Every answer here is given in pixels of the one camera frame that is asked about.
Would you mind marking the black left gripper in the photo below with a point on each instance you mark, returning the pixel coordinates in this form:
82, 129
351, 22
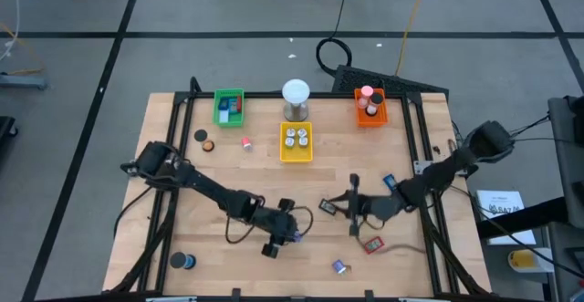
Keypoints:
278, 226

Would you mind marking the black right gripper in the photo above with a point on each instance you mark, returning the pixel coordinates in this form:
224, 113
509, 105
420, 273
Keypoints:
362, 206

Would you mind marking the black digital thermometer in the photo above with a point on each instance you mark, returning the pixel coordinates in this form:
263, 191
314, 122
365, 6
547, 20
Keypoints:
325, 206

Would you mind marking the teal wall charger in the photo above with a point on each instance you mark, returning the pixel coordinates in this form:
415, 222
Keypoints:
290, 132

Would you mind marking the black hourglass orange sand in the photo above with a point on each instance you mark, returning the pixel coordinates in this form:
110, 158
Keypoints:
201, 135

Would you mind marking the white digital thermometer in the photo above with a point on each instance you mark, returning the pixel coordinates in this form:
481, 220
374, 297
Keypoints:
223, 116

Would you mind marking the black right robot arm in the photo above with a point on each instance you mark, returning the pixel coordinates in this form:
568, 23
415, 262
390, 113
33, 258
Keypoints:
438, 179

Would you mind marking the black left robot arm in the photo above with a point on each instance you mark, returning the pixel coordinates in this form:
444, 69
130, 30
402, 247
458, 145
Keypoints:
214, 194

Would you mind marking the yellow plastic basket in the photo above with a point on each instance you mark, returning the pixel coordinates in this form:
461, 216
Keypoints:
296, 155

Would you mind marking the orange plastic basket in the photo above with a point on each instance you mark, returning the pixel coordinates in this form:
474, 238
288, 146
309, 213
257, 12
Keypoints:
378, 120

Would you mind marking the black hourglass blue sand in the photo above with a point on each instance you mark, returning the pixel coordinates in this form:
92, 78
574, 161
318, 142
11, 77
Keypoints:
178, 260

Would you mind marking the white mushroom table lamp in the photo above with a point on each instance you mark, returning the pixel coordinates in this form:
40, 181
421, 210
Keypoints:
296, 91

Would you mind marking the black perforated panel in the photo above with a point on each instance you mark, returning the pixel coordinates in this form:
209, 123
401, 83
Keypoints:
365, 79

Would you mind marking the green plastic basket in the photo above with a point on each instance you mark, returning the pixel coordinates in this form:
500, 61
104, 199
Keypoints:
237, 119

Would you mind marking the white paper sheet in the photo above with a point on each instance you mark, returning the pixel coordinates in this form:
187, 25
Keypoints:
499, 199

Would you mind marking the black desk beam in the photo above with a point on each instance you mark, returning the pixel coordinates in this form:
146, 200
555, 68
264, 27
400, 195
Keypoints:
520, 220

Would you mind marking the yellow white bottle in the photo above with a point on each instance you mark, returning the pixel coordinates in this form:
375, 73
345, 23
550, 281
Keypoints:
522, 260

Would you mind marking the grey cabinet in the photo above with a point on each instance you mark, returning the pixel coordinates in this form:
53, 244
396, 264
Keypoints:
566, 165

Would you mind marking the grey stand foot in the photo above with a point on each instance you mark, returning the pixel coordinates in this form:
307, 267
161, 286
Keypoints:
23, 82

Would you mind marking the black frame clamp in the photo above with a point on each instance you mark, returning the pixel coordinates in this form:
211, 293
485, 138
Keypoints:
368, 294
236, 293

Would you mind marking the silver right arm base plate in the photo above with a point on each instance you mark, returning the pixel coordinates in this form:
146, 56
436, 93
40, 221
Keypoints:
422, 167

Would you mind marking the red wall charger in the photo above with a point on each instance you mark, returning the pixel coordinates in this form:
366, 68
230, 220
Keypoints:
246, 144

